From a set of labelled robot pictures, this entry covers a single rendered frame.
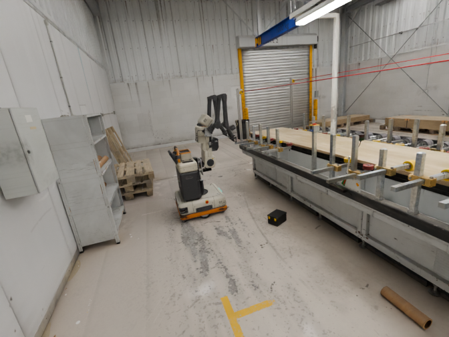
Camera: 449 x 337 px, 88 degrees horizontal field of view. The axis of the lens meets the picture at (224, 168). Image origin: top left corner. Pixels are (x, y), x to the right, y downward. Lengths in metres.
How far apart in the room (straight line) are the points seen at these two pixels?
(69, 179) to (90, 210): 0.41
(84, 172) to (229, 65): 7.80
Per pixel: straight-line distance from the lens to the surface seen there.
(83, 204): 3.09
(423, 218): 2.00
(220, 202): 3.28
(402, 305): 2.26
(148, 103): 9.17
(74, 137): 2.91
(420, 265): 2.50
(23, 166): 2.11
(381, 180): 2.09
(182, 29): 9.63
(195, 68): 9.44
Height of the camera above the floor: 1.57
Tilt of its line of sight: 17 degrees down
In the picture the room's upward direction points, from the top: 6 degrees counter-clockwise
